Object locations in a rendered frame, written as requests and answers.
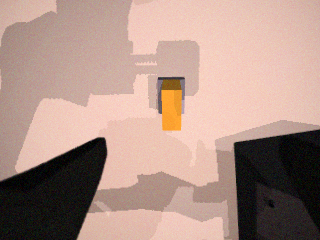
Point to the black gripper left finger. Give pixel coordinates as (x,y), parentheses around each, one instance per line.
(51,200)

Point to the yellow rectangular block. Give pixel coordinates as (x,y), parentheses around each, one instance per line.
(171,105)

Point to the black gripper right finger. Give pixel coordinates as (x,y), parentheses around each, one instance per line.
(301,160)

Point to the grey rectangular frame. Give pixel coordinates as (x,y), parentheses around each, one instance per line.
(160,82)

